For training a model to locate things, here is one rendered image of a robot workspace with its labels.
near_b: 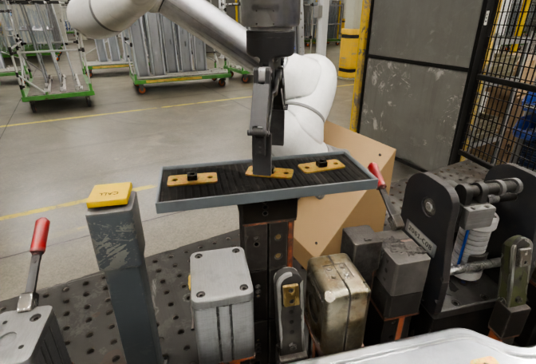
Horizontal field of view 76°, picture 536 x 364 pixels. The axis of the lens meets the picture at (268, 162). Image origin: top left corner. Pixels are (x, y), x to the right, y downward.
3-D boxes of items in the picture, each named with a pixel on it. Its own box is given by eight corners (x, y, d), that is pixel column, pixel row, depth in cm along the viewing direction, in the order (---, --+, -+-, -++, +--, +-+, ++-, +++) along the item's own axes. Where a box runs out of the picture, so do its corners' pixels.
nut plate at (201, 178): (167, 187, 57) (166, 180, 56) (168, 177, 60) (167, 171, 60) (217, 183, 58) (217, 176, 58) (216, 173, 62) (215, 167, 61)
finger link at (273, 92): (282, 73, 54) (281, 68, 53) (273, 138, 51) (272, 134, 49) (258, 72, 55) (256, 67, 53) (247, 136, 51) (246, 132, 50)
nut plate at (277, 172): (244, 176, 61) (244, 169, 60) (250, 167, 64) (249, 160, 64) (291, 180, 59) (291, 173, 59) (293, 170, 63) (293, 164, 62)
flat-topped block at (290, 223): (247, 373, 75) (241, 195, 57) (242, 342, 82) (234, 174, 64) (291, 364, 77) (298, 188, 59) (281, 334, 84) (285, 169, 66)
